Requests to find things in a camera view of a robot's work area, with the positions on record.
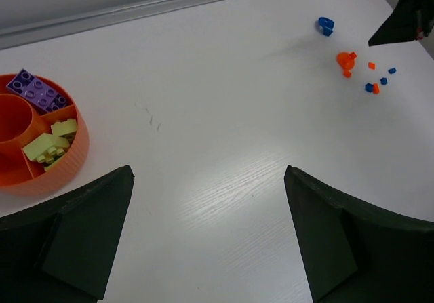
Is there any yellow-green lego brick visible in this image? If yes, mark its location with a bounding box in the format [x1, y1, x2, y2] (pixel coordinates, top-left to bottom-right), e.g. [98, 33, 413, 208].
[23, 133, 70, 164]
[51, 119, 78, 143]

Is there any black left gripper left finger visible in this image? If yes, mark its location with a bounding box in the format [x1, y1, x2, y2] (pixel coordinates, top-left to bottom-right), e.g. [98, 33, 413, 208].
[1, 165, 134, 302]

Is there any orange divided bowl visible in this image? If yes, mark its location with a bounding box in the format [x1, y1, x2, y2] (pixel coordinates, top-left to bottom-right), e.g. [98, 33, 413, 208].
[1, 74, 90, 196]

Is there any aluminium table frame rail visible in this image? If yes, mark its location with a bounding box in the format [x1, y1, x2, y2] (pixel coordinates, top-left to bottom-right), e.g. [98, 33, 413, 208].
[1, 0, 224, 49]

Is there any blue curved lego piece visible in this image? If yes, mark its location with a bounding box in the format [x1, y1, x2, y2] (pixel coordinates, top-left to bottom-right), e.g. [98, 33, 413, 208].
[317, 16, 335, 37]

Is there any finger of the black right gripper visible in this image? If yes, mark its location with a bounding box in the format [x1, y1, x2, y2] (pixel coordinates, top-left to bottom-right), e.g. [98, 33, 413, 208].
[368, 0, 433, 47]

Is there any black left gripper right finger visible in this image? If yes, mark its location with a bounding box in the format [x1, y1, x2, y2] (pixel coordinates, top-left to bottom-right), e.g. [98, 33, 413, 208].
[284, 166, 433, 302]

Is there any orange round lego piece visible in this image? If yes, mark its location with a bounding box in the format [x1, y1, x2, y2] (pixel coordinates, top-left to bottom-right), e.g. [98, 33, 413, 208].
[336, 52, 357, 72]

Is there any purple lego brick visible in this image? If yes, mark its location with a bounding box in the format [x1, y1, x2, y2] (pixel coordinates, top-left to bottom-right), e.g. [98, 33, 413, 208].
[6, 69, 68, 114]

